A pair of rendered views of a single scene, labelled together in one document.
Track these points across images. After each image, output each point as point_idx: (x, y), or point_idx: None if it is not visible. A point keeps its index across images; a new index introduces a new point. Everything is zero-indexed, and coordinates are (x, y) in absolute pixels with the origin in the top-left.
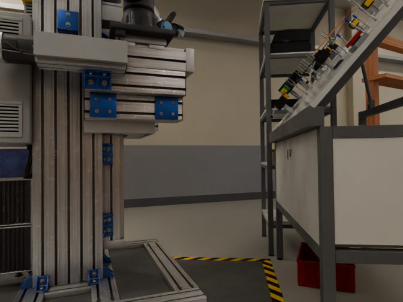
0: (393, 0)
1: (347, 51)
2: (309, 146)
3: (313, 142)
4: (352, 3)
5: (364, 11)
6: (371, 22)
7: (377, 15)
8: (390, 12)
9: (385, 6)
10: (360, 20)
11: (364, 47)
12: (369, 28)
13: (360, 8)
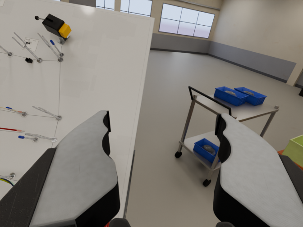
0: (61, 110)
1: (13, 175)
2: None
3: None
4: (31, 135)
5: (45, 138)
6: (2, 102)
7: (11, 96)
8: (127, 187)
9: (28, 92)
10: (28, 138)
11: None
12: (43, 147)
13: (42, 138)
